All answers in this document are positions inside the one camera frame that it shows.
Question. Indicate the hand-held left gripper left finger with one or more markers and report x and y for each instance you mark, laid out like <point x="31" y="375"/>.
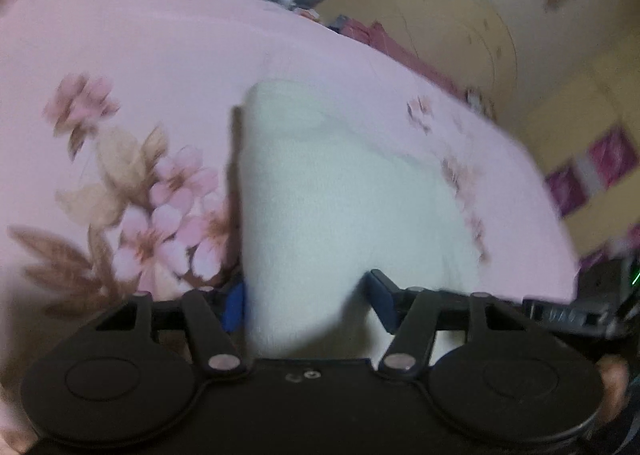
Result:
<point x="235" y="307"/>

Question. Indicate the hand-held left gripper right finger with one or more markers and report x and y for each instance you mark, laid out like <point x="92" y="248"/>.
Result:
<point x="384" y="302"/>

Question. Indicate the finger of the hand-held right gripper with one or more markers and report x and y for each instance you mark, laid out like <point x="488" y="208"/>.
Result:
<point x="555" y="316"/>

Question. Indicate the small white cloth garment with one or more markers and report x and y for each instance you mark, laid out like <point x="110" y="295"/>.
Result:
<point x="325" y="215"/>

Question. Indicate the person's right hand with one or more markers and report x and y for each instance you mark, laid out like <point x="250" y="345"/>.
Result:
<point x="614" y="387"/>

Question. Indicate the purple patterned object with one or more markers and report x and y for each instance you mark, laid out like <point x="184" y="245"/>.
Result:
<point x="607" y="155"/>

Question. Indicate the pink floral bed sheet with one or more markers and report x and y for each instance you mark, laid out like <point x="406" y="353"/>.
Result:
<point x="165" y="60"/>

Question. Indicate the pink crumpled cloth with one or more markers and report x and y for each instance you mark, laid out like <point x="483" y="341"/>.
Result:
<point x="395" y="42"/>

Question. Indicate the cream bed footboard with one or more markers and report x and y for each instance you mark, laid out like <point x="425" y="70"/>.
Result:
<point x="440" y="20"/>

